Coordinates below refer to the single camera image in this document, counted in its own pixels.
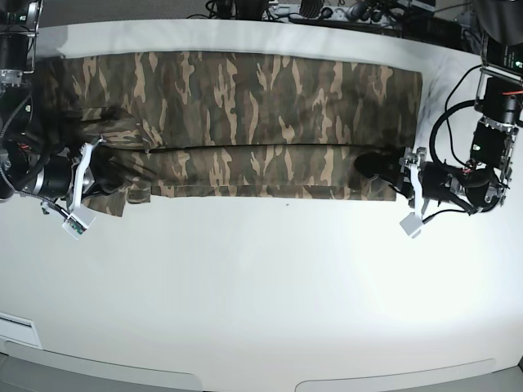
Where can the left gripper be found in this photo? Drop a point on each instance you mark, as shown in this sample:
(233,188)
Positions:
(393,163)

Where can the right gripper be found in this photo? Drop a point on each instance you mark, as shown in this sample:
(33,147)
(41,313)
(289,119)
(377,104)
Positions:
(109,172)

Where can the camouflage T-shirt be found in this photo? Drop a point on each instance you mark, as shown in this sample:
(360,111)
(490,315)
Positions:
(202,123)

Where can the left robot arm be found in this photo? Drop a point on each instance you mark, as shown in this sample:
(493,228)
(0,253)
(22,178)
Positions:
(479,184)

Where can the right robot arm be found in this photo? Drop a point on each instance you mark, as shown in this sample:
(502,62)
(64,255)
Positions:
(43,156)

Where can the black equipment box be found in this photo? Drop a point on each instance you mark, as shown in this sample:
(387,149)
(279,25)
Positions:
(434,31)

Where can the white label plate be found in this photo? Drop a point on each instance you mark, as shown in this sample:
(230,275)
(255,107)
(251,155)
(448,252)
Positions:
(19,330)

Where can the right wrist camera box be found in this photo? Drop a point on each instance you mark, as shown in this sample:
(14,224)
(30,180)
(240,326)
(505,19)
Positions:
(78,221)

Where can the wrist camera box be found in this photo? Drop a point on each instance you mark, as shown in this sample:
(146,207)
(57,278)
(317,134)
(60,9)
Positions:
(78,221)
(412,224)

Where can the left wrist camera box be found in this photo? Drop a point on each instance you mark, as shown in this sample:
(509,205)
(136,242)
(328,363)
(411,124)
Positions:
(412,224)

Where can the power strip with cables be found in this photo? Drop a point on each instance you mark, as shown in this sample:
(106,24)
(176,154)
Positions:
(358,13)

